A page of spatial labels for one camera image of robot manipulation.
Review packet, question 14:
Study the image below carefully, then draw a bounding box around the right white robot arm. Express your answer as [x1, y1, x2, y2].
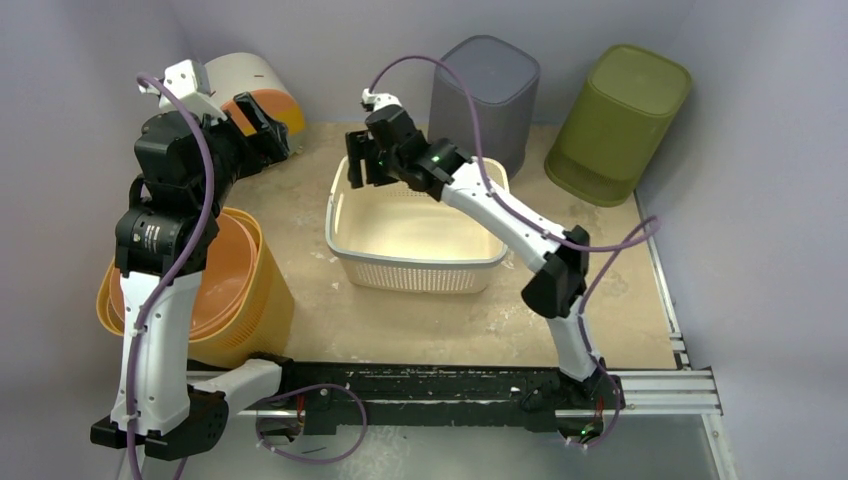
[345, 101, 602, 407]

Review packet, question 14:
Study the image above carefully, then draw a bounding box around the orange plastic basin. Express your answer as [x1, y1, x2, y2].
[96, 208, 260, 343]

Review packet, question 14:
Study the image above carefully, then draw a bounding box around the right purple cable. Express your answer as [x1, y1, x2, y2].
[367, 54, 662, 452]

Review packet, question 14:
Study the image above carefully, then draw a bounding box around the aluminium frame rail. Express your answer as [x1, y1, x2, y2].
[119, 192, 738, 480]

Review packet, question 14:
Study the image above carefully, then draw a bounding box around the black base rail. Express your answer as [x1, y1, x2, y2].
[251, 361, 625, 437]

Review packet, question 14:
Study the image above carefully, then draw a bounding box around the grey plastic basket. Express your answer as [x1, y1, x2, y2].
[427, 35, 541, 178]

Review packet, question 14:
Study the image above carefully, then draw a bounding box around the white plastic basket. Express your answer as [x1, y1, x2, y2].
[325, 160, 508, 294]

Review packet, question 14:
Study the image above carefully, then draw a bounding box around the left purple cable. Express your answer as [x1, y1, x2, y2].
[125, 72, 368, 480]

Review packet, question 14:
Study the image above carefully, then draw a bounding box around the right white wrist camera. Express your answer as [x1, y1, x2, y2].
[360, 88, 402, 113]

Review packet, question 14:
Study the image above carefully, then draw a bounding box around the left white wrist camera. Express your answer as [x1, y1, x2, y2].
[159, 59, 226, 120]

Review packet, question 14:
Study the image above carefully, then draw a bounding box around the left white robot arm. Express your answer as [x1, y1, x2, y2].
[90, 92, 298, 461]

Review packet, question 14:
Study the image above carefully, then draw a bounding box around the white mini drawer cabinet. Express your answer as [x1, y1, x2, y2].
[205, 52, 306, 150]

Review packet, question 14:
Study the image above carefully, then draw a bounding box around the yellow plastic basket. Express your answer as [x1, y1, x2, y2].
[96, 206, 297, 370]

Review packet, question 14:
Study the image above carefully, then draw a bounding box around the purple cable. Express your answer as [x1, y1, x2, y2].
[367, 54, 662, 452]
[125, 72, 368, 480]

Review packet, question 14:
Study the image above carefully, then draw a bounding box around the green plastic basket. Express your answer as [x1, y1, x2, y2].
[544, 44, 693, 207]

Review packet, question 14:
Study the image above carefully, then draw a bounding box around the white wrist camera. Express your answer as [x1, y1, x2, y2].
[360, 88, 402, 113]
[159, 59, 226, 120]

